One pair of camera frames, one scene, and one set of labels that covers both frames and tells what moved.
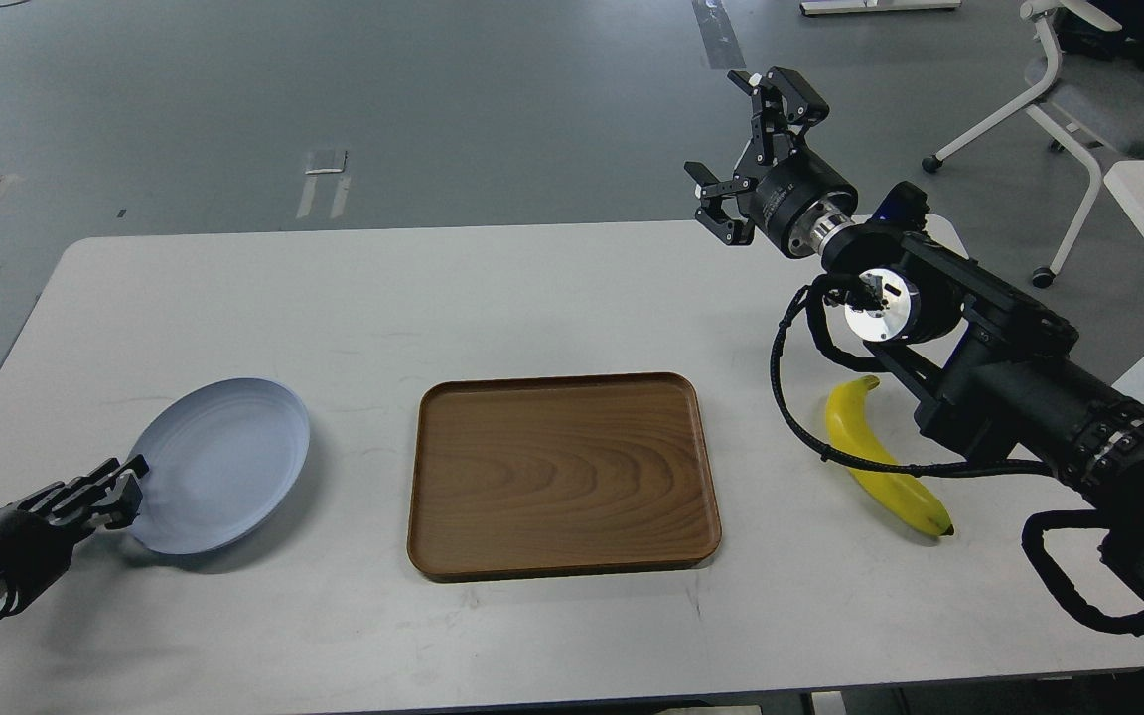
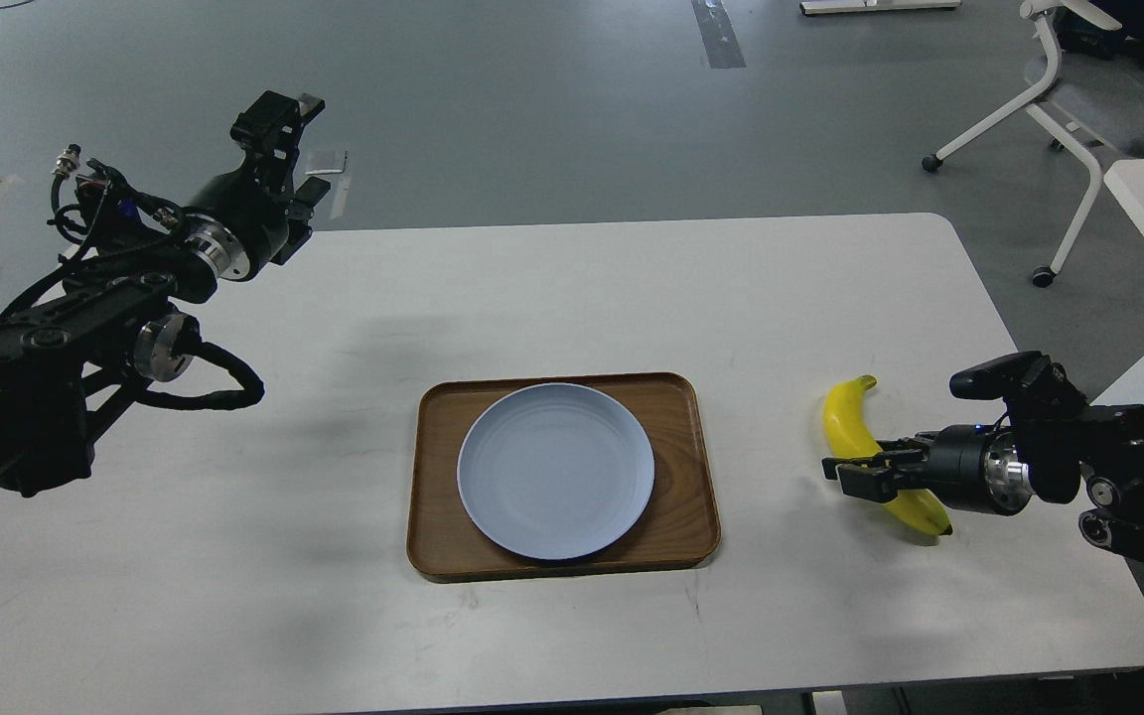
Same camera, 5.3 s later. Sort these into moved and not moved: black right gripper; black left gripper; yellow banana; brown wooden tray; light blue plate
Moved: black right gripper; black left gripper; light blue plate
Not moved: yellow banana; brown wooden tray
